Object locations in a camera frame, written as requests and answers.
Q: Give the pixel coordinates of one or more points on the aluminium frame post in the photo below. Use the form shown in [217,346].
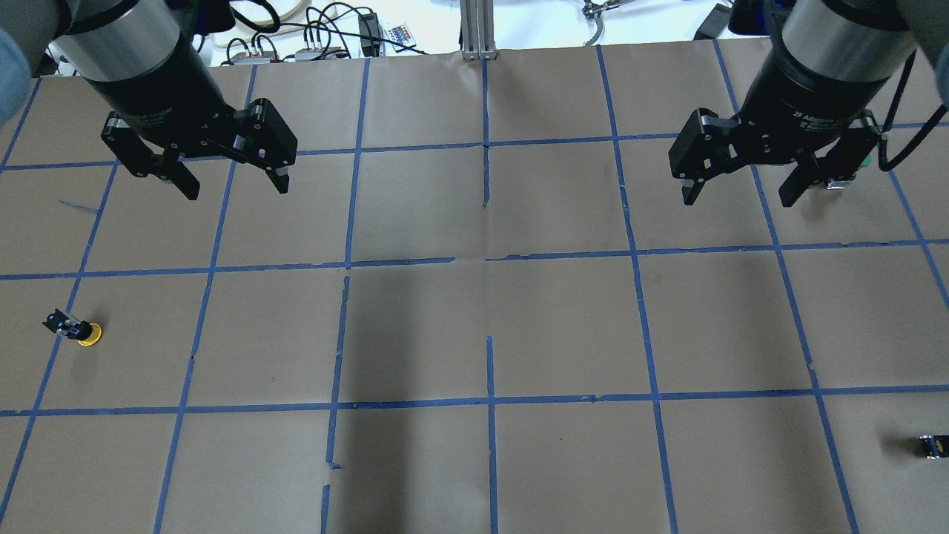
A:
[477,30]

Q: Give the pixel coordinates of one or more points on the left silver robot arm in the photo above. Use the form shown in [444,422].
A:
[109,41]

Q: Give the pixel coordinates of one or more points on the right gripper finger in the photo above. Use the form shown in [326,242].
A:
[690,189]
[806,175]

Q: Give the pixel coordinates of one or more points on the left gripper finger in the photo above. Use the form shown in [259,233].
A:
[279,177]
[168,170]

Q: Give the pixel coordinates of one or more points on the green push button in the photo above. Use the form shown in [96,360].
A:
[842,181]

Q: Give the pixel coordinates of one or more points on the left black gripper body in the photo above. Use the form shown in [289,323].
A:
[158,92]

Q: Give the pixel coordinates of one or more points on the black power adapter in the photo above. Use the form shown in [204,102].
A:
[370,34]

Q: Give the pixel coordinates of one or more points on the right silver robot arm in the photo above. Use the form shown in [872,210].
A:
[852,41]

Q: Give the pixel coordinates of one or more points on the yellow push button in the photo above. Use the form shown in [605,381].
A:
[66,325]

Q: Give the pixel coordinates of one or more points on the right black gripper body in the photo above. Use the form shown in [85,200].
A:
[797,95]

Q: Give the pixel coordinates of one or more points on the small remote control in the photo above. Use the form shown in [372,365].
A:
[401,35]

